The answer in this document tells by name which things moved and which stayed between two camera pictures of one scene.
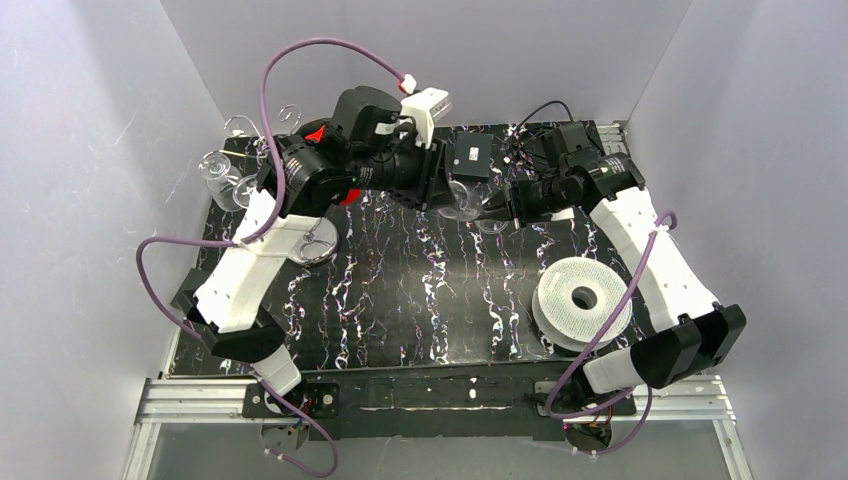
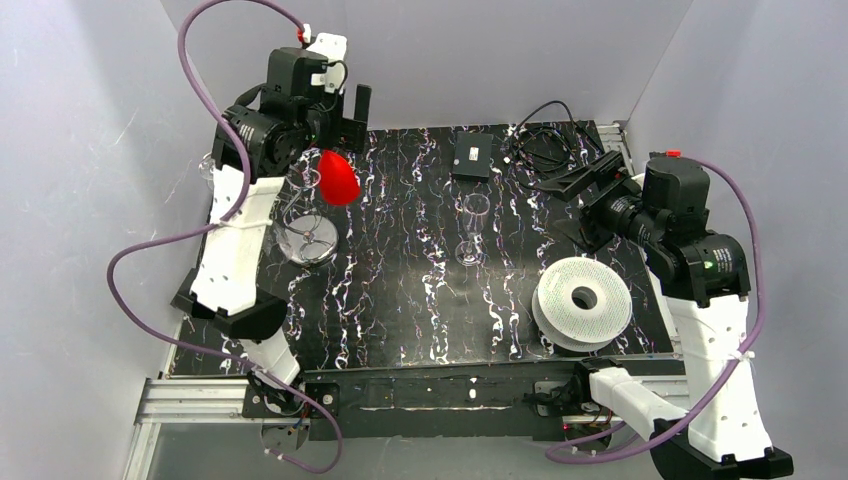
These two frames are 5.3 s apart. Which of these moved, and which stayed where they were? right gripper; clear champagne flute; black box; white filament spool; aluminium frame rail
Moved: clear champagne flute; right gripper
Stayed: aluminium frame rail; white filament spool; black box
